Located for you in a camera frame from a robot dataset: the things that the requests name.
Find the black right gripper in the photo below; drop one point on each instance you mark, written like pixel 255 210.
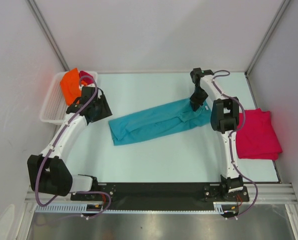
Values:
pixel 196 103

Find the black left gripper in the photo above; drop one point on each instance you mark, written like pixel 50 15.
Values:
pixel 105 112

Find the teal t shirt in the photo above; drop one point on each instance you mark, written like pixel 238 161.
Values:
pixel 159 121

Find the white perforated plastic basket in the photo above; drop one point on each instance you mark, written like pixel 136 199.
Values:
pixel 54 105

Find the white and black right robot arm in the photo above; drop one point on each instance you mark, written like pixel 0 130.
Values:
pixel 224 120

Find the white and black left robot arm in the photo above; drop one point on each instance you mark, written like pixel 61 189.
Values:
pixel 48 172

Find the crimson t shirt in basket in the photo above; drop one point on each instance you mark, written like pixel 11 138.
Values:
pixel 85 78

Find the orange t shirt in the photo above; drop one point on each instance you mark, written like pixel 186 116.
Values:
pixel 70 86

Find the folded crimson t shirt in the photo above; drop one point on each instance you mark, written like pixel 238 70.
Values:
pixel 257 139

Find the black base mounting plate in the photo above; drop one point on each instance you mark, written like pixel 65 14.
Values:
pixel 145 202

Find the white slotted cable duct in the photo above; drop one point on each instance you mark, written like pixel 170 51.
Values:
pixel 95 208

